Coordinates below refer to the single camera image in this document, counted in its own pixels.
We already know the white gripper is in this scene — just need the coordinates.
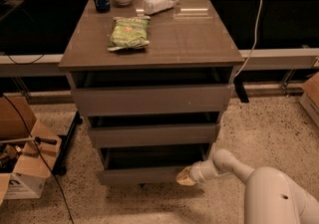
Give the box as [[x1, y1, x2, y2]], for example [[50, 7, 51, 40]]
[[175, 160, 219, 186]]

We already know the grey bottom drawer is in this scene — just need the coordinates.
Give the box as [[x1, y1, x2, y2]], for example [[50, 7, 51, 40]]
[[100, 143, 211, 185]]

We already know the grey drawer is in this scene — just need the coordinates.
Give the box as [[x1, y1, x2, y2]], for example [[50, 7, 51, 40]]
[[88, 112, 220, 148], [71, 84, 233, 116], [100, 143, 211, 185]]

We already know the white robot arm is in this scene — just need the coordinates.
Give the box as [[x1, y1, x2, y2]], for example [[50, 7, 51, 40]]
[[176, 149, 319, 224]]

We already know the grey middle drawer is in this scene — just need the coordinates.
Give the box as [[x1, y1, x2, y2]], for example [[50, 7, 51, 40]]
[[88, 112, 220, 148]]

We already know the grey drawer cabinet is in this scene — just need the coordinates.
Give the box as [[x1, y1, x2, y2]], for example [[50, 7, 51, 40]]
[[58, 0, 245, 169]]

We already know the grey top drawer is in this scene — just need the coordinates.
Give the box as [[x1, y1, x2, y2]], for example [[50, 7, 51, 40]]
[[71, 84, 233, 116]]

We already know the black stand leg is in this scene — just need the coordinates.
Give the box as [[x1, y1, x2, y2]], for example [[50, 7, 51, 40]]
[[53, 112, 83, 176]]

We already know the cardboard box right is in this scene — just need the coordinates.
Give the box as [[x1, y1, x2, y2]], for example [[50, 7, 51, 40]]
[[299, 72, 319, 126]]

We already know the metal rod black tip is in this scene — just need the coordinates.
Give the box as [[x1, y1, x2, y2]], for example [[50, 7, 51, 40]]
[[0, 136, 58, 145]]

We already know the green snack bag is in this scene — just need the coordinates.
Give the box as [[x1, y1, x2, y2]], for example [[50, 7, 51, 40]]
[[108, 16, 151, 51]]

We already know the open cardboard box left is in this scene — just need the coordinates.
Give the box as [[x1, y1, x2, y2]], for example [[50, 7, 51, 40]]
[[0, 97, 62, 204]]

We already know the clear plastic water bottle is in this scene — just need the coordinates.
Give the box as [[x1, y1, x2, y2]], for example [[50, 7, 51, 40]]
[[143, 0, 180, 15]]

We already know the grey window rail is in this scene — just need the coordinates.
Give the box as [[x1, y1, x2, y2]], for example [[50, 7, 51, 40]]
[[0, 48, 319, 78]]

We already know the white cable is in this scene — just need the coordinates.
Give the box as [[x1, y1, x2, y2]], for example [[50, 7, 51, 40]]
[[234, 0, 263, 79]]

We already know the black cable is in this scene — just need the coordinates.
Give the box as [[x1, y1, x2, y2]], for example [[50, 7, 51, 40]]
[[0, 92, 76, 224]]

